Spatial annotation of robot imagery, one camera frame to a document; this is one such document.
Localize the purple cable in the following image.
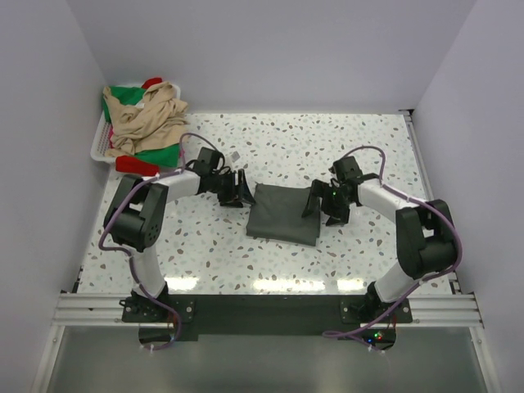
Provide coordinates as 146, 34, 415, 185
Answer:
321, 145, 463, 341
99, 133, 218, 353

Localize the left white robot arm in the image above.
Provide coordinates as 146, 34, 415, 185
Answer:
99, 147, 255, 325

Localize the red t shirt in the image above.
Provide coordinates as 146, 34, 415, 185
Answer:
111, 78, 170, 176

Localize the dark grey t shirt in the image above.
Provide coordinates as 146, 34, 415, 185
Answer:
246, 183, 321, 246

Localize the green t shirt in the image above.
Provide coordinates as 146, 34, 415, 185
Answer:
102, 81, 188, 167

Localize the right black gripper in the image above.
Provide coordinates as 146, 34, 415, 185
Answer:
302, 178, 353, 227

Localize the aluminium frame rail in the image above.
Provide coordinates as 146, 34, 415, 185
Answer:
52, 293, 483, 330

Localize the white plastic basket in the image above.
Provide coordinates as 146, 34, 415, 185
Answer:
89, 84, 183, 165

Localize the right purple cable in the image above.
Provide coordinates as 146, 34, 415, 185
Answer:
321, 145, 463, 341

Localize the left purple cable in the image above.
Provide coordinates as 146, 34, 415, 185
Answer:
99, 133, 218, 353

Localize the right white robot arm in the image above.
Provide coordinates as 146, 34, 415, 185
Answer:
302, 156, 459, 322

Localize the beige t shirt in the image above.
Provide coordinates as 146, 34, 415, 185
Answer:
102, 81, 188, 157

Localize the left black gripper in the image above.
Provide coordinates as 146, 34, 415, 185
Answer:
209, 168, 255, 207

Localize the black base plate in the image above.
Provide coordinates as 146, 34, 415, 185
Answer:
119, 294, 387, 345

